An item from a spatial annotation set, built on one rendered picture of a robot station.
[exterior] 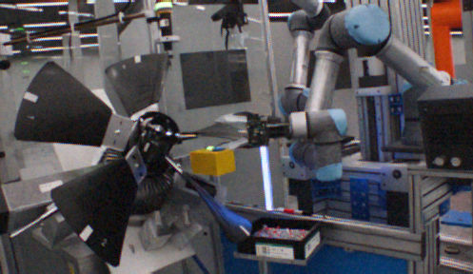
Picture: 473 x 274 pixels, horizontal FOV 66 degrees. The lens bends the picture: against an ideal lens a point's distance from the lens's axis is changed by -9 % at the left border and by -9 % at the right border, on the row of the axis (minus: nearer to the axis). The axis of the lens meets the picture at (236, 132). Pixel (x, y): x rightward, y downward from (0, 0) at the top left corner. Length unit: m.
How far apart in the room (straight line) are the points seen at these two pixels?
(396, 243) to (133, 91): 0.88
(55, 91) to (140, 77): 0.29
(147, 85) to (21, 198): 0.48
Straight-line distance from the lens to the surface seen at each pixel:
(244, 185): 2.32
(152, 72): 1.23
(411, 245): 1.17
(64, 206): 0.84
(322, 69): 1.22
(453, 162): 1.02
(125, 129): 1.06
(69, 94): 1.06
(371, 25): 1.13
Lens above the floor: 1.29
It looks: 6 degrees down
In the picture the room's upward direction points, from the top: 7 degrees counter-clockwise
